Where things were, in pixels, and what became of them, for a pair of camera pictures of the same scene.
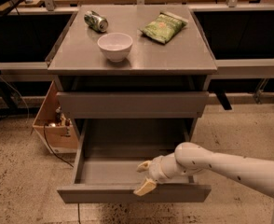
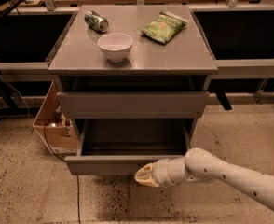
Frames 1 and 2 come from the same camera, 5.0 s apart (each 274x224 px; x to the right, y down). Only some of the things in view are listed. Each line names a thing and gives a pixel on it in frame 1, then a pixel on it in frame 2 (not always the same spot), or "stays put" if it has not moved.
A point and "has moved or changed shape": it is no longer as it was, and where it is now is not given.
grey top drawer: x=132 y=105 stays put
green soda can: x=96 y=21 stays put
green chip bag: x=164 y=26 stays put
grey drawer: x=110 y=152 has moved or changed shape
